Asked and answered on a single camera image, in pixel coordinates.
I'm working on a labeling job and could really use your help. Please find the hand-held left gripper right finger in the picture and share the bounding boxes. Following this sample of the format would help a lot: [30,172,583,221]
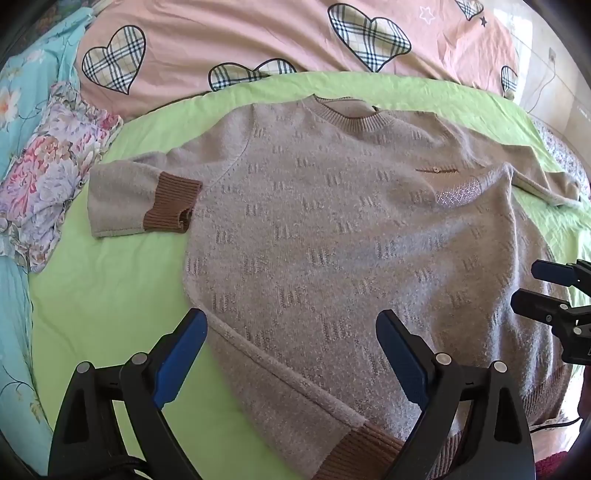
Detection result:
[375,309,536,480]

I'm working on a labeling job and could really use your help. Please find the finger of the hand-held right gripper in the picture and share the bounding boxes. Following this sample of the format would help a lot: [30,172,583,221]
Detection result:
[510,289,591,366]
[531,259,591,297]

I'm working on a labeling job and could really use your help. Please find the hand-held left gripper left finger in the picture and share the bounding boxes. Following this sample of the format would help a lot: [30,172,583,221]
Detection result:
[47,308,208,480]

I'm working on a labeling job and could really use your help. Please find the beige knit sweater brown cuffs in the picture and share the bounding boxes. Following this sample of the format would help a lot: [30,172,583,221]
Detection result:
[88,93,583,480]

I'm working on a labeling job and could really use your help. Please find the light green bed sheet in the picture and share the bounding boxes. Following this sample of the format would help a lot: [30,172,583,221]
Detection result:
[28,71,591,480]

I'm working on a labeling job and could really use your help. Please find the pale floral mattress cover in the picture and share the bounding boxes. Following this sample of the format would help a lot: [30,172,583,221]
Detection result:
[531,115,588,182]

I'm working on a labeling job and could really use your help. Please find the floral ruffled pillow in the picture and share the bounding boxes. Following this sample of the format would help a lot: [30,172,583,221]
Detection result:
[0,82,124,273]

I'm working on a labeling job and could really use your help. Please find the teal floral bed sheet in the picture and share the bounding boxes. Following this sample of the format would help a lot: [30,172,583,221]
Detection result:
[0,7,93,462]

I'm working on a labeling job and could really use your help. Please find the pink quilt with plaid hearts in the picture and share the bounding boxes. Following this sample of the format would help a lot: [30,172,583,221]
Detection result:
[76,0,522,121]

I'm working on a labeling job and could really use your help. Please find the thin wall cable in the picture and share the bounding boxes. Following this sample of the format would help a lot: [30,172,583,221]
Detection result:
[525,59,560,114]

